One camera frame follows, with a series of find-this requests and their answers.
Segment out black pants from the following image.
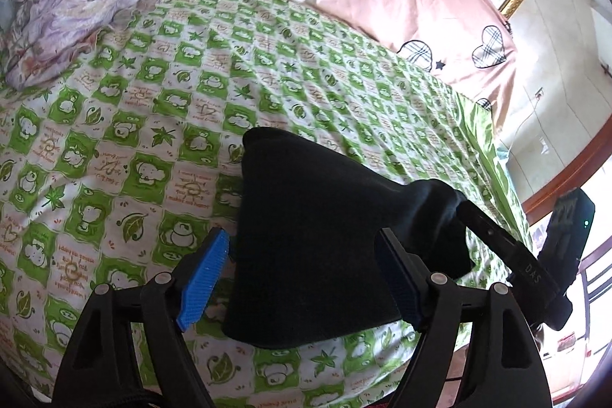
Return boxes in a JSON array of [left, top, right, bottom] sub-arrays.
[[222, 127, 473, 350]]

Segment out green white patterned bedsheet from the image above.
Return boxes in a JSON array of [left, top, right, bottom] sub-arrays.
[[1, 0, 530, 395]]

